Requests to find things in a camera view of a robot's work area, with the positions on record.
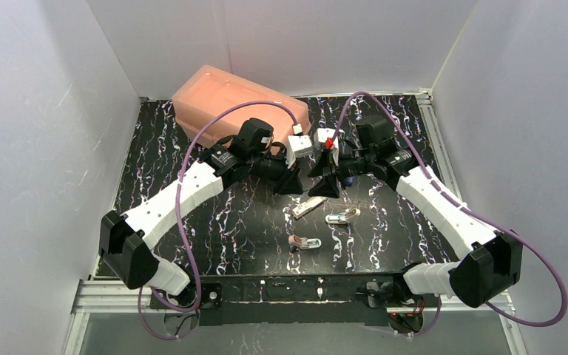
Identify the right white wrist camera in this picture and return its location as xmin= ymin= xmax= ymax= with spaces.
xmin=313 ymin=128 xmax=339 ymax=166

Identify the white mini stapler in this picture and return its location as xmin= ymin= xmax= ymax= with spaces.
xmin=325 ymin=209 xmax=361 ymax=225

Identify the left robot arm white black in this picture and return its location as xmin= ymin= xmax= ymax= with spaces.
xmin=99 ymin=118 xmax=312 ymax=296

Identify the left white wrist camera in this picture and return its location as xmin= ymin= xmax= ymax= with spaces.
xmin=284 ymin=124 xmax=313 ymax=169

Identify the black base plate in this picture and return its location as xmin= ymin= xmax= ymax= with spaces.
xmin=149 ymin=271 xmax=442 ymax=328

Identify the pink mini stapler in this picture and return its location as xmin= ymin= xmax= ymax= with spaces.
xmin=288 ymin=235 xmax=322 ymax=250

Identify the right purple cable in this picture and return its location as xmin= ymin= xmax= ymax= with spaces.
xmin=330 ymin=91 xmax=568 ymax=339

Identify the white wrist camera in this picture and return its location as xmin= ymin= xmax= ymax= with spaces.
xmin=284 ymin=124 xmax=313 ymax=169
xmin=313 ymin=128 xmax=339 ymax=166

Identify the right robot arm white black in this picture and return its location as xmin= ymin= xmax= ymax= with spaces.
xmin=309 ymin=115 xmax=523 ymax=308

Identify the pink translucent plastic box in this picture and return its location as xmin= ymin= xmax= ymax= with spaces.
xmin=172 ymin=65 xmax=311 ymax=148

